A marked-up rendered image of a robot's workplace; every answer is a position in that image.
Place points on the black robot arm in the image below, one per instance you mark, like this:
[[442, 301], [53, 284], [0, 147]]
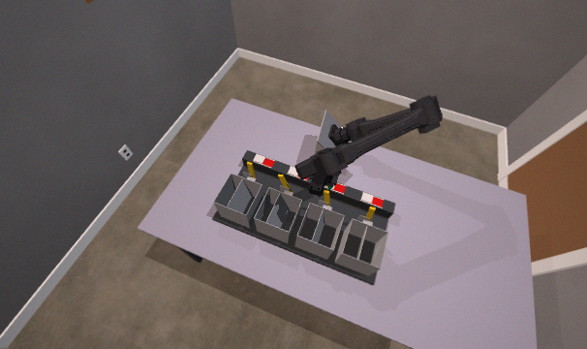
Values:
[[364, 136]]

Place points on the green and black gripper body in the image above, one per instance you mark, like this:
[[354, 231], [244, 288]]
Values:
[[333, 182]]

